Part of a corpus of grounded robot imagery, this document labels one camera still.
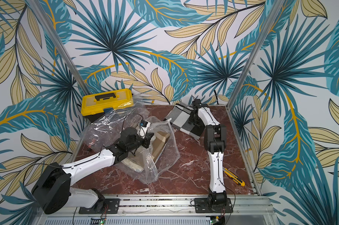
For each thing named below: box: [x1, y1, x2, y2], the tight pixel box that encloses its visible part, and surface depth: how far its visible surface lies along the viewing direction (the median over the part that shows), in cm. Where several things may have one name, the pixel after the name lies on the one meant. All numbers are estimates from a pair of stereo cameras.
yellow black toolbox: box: [81, 88, 134, 123], surface depth 100 cm
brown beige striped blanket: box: [121, 130, 170, 173], surface depth 87 cm
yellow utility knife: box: [222, 167, 246, 187], surface depth 84 cm
